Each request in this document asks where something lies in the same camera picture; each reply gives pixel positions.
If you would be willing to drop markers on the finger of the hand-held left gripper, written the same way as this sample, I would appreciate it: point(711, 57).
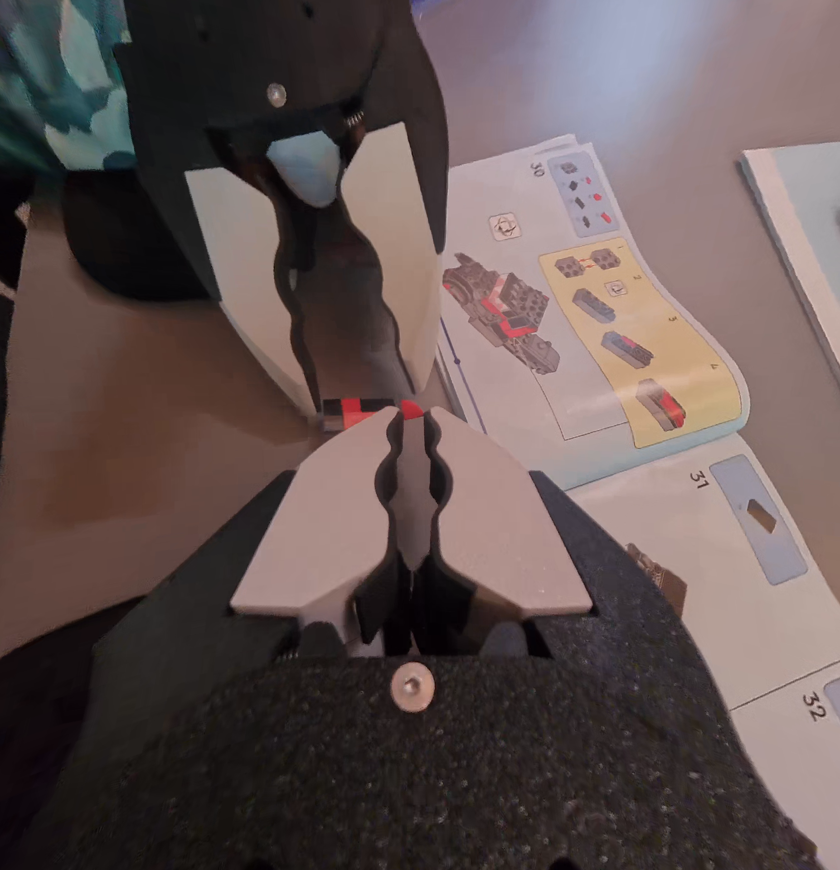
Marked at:
point(399, 238)
point(236, 258)

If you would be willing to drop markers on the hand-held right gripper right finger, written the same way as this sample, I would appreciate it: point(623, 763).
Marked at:
point(501, 537)

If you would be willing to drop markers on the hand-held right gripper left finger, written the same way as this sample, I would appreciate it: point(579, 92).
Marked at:
point(324, 530)

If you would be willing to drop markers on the red and black brick assembly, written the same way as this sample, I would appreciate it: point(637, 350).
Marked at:
point(352, 411)

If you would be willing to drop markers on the small red toy brick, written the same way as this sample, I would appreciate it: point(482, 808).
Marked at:
point(413, 410)

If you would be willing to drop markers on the person's left forearm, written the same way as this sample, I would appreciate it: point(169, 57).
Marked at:
point(66, 81)

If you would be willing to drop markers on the grey-brown desk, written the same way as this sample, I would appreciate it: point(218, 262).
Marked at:
point(154, 442)

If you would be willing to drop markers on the dark cloth bundle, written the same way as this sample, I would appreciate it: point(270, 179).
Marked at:
point(114, 251)

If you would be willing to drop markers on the open building instruction booklet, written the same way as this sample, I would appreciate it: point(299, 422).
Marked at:
point(664, 516)

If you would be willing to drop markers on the closed pale instruction booklet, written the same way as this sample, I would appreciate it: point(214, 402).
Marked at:
point(814, 238)

